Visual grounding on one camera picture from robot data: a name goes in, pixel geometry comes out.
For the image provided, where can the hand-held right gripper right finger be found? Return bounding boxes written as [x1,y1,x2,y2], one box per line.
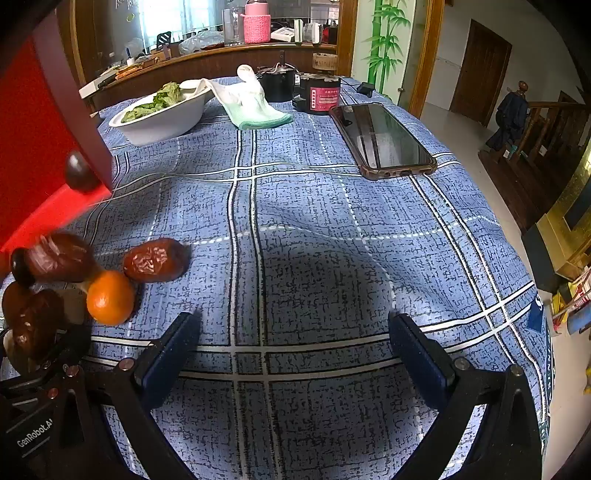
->
[389,313,543,480]

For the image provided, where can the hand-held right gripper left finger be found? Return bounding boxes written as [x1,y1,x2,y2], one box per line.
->
[83,312,201,480]

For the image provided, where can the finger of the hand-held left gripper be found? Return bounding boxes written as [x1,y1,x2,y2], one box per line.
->
[45,324,93,371]

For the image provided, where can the orange mandarin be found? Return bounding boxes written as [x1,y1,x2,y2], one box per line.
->
[86,270,136,326]

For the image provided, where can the red box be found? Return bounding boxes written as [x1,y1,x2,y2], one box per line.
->
[0,9,114,257]

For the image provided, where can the pale sugarcane chunk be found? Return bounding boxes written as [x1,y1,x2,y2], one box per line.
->
[55,288,88,325]

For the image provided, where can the dark brown chestnut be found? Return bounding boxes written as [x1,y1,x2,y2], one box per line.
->
[10,248,36,285]
[64,151,100,193]

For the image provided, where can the wrinkled dark red jujube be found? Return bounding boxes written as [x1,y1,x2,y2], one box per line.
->
[122,237,188,283]

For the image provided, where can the blue plaid tablecloth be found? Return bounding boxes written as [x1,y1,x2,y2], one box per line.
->
[0,76,552,480]

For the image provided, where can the gold cardboard box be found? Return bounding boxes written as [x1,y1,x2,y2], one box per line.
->
[536,171,591,280]

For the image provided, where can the black smartphone in brown case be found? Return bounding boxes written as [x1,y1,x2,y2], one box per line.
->
[329,103,438,181]

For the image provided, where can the white bowl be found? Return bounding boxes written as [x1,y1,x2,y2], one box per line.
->
[108,79,215,147]

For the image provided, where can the wooden stair railing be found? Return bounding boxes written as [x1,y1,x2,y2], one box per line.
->
[480,88,591,232]

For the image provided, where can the green lettuce leaves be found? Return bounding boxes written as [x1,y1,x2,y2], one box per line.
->
[121,82,184,123]

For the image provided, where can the white and green glove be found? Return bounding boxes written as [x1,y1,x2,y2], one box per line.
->
[203,65,294,131]

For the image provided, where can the black canister with red label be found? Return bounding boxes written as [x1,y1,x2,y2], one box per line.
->
[292,73,341,116]

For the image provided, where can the brown wooden door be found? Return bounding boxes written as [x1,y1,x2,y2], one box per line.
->
[450,18,513,128]

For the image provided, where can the round wooden piece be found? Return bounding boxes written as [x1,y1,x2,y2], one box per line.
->
[312,52,341,73]

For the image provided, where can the clear plastic bag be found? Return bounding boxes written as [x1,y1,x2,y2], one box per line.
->
[178,30,226,54]

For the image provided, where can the clear glass cup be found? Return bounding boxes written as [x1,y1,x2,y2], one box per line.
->
[222,7,246,46]

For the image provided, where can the pink bottle with knit sleeve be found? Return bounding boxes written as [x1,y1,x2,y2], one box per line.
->
[244,0,273,45]

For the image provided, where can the dark jacket on post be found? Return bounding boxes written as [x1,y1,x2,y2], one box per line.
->
[485,80,530,151]

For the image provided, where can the green bamboo wall sticker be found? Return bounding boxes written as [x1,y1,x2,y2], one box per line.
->
[365,0,413,100]

